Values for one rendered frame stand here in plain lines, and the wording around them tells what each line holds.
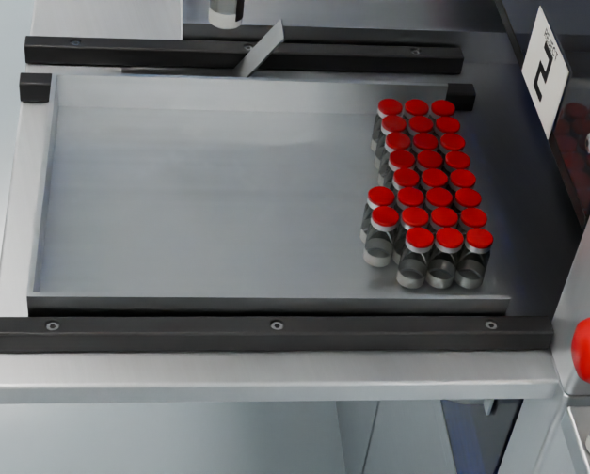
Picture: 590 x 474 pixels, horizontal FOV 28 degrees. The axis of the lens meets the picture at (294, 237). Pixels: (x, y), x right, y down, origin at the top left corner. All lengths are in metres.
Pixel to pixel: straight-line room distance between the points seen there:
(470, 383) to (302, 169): 0.25
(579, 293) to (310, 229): 0.23
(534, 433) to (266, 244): 0.25
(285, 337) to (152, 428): 1.08
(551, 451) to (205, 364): 0.27
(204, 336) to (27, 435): 1.10
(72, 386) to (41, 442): 1.07
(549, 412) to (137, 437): 1.09
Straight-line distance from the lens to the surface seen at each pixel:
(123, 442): 1.88
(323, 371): 0.83
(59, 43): 1.08
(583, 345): 0.72
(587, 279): 0.81
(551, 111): 0.88
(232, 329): 0.82
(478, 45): 1.14
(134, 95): 1.03
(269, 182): 0.97
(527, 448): 0.94
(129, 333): 0.82
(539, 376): 0.87
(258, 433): 1.90
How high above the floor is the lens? 1.51
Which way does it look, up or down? 43 degrees down
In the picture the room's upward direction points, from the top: 7 degrees clockwise
